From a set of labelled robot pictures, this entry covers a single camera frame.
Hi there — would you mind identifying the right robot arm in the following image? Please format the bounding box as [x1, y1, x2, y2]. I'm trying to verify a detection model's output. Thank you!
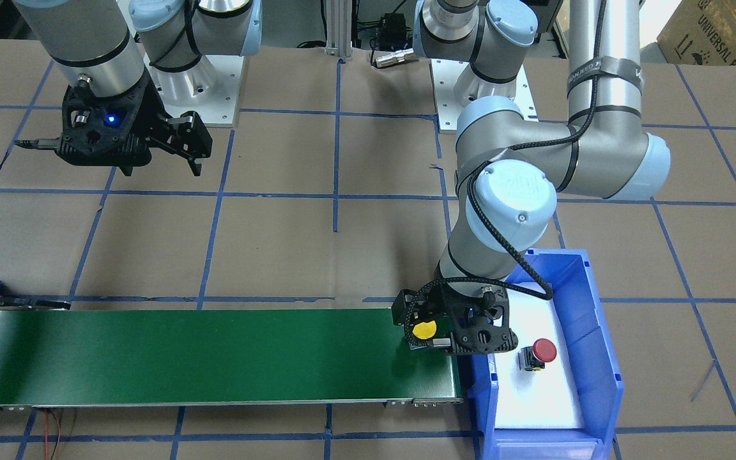
[15, 1, 262, 176]

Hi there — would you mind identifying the white foam pad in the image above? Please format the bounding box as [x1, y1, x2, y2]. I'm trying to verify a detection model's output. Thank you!
[493, 290, 584, 429]

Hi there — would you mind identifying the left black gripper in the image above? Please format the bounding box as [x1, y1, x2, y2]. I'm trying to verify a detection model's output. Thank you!
[392, 279, 519, 355]

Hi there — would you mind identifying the cardboard box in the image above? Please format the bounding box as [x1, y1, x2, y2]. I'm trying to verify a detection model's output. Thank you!
[657, 1, 736, 65]

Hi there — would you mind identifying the red push button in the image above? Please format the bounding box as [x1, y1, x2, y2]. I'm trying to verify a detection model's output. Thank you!
[517, 338, 558, 372]

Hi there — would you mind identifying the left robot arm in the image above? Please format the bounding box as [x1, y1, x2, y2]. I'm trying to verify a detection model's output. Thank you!
[392, 1, 671, 355]

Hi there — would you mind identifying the green conveyor belt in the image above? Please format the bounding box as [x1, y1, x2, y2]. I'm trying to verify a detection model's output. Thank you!
[0, 308, 463, 408]

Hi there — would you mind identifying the blue bin with buttons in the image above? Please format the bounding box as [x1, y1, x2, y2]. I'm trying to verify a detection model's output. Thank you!
[468, 249, 624, 459]

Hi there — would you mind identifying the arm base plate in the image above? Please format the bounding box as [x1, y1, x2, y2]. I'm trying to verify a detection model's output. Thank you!
[147, 55, 246, 127]
[431, 60, 539, 135]

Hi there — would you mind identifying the silver metal cylinder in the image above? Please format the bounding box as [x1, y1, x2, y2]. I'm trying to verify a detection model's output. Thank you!
[372, 49, 420, 69]

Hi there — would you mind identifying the yellow push button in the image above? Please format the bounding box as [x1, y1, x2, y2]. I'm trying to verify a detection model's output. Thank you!
[412, 315, 438, 341]

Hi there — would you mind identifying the aluminium frame post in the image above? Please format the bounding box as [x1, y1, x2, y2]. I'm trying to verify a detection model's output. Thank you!
[323, 0, 353, 61]

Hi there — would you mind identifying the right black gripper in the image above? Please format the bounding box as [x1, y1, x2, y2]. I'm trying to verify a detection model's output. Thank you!
[14, 71, 213, 177]

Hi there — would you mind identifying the black power adapter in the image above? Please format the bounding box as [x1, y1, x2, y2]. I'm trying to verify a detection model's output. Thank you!
[377, 13, 407, 50]

